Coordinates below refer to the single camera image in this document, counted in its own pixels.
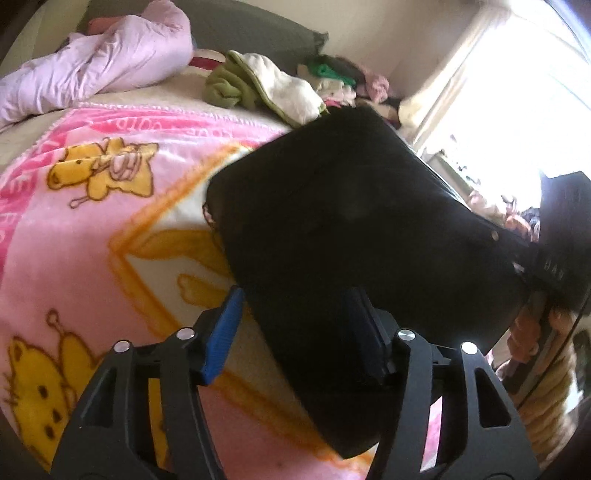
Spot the lilac puffy jacket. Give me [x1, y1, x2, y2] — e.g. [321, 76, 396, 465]
[0, 0, 195, 127]

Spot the cream cloth with green trim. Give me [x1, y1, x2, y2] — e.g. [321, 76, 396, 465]
[228, 52, 328, 129]

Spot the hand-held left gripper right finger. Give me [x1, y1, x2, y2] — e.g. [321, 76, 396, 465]
[346, 286, 541, 480]

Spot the beige bed sheet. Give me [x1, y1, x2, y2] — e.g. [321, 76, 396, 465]
[0, 69, 287, 134]

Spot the black leather jacket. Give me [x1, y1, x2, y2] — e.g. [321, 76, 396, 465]
[205, 107, 532, 460]

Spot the person's right hand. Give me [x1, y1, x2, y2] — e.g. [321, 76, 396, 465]
[505, 305, 580, 370]

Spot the cream curtain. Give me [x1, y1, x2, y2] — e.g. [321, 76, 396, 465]
[399, 9, 522, 153]

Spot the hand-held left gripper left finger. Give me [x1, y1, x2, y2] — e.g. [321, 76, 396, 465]
[51, 285, 245, 480]

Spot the pink printed blanket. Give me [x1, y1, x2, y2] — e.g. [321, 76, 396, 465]
[0, 104, 444, 480]

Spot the pile of mixed clothes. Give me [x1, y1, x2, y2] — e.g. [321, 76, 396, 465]
[298, 54, 402, 116]

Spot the green fleece cloth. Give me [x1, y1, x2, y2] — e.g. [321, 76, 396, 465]
[204, 50, 259, 112]

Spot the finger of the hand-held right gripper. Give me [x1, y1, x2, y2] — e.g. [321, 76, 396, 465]
[485, 228, 541, 286]

